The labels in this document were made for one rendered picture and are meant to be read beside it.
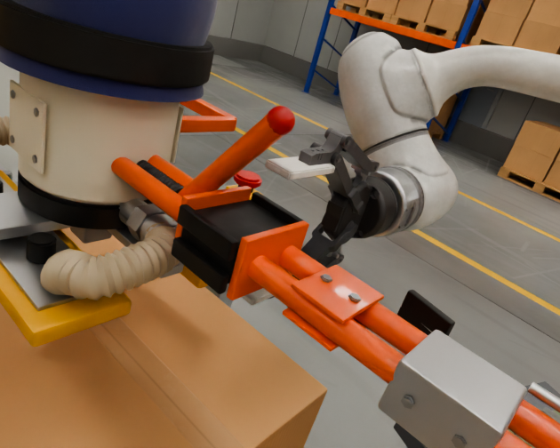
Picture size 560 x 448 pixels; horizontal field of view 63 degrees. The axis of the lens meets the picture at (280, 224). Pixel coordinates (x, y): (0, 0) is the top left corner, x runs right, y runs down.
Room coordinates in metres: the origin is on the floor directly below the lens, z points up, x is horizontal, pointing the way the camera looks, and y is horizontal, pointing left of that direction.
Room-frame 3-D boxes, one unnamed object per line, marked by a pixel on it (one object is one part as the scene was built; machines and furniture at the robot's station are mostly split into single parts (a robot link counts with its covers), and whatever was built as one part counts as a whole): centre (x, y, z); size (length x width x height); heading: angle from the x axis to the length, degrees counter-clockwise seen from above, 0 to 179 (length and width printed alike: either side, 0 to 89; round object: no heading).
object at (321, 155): (0.43, -0.02, 1.31); 0.05 x 0.01 x 0.03; 145
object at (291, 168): (0.41, 0.00, 1.29); 0.07 x 0.03 x 0.01; 145
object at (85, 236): (0.51, 0.24, 1.11); 0.04 x 0.04 x 0.05; 55
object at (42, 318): (0.43, 0.29, 1.12); 0.34 x 0.10 x 0.05; 55
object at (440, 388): (0.25, -0.15, 1.22); 0.07 x 0.07 x 0.04; 55
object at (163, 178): (0.44, 0.14, 1.22); 0.07 x 0.02 x 0.02; 55
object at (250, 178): (1.04, 0.11, 1.02); 0.07 x 0.07 x 0.04
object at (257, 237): (0.37, 0.03, 1.22); 0.10 x 0.08 x 0.06; 145
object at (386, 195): (0.52, -0.08, 1.23); 0.09 x 0.07 x 0.08; 145
